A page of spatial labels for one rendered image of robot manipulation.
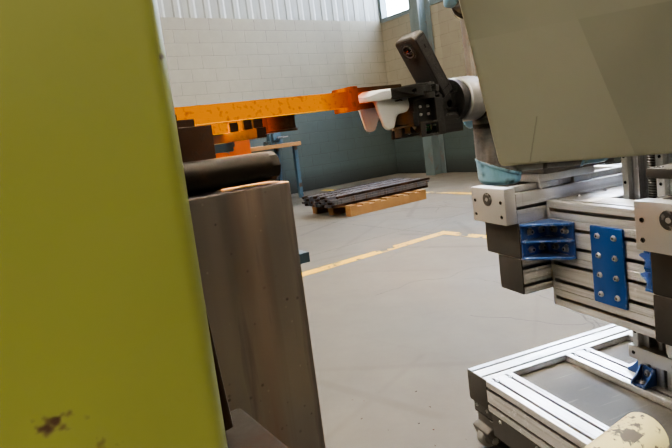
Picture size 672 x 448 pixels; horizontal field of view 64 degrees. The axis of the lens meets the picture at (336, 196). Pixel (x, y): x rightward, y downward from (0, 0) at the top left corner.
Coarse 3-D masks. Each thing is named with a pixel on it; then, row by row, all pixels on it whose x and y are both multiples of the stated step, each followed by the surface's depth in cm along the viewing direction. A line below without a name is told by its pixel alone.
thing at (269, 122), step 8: (264, 120) 119; (272, 120) 122; (280, 120) 123; (288, 120) 124; (216, 128) 114; (224, 128) 115; (240, 128) 117; (272, 128) 122; (280, 128) 123; (288, 128) 124; (296, 128) 125
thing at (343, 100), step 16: (304, 96) 72; (320, 96) 73; (336, 96) 75; (352, 96) 75; (176, 112) 62; (192, 112) 64; (208, 112) 65; (224, 112) 66; (240, 112) 67; (256, 112) 68; (272, 112) 69; (288, 112) 71; (304, 112) 73; (336, 112) 79
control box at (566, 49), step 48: (480, 0) 30; (528, 0) 29; (576, 0) 28; (624, 0) 27; (480, 48) 32; (528, 48) 31; (576, 48) 30; (624, 48) 29; (528, 96) 33; (576, 96) 31; (624, 96) 30; (528, 144) 35; (576, 144) 33; (624, 144) 32
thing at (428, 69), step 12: (408, 36) 83; (420, 36) 83; (408, 48) 84; (420, 48) 83; (408, 60) 86; (420, 60) 84; (432, 60) 84; (420, 72) 86; (432, 72) 85; (444, 84) 86; (444, 96) 86
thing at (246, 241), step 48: (240, 192) 52; (288, 192) 55; (240, 240) 52; (288, 240) 55; (240, 288) 52; (288, 288) 55; (240, 336) 52; (288, 336) 55; (240, 384) 52; (288, 384) 55; (288, 432) 55
